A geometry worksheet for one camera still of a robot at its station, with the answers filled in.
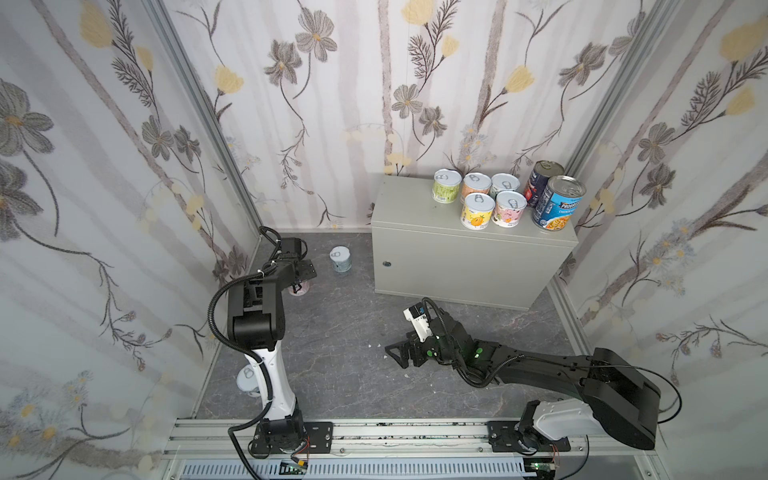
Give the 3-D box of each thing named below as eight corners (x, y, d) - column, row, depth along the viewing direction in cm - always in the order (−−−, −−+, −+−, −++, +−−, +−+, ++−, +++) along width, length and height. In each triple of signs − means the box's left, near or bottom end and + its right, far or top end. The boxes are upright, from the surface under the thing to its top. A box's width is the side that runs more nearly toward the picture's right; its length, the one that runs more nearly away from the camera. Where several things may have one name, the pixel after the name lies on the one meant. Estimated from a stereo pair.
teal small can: (330, 272, 110) (327, 262, 105) (332, 255, 115) (330, 245, 111) (350, 272, 110) (349, 262, 105) (352, 256, 115) (351, 245, 111)
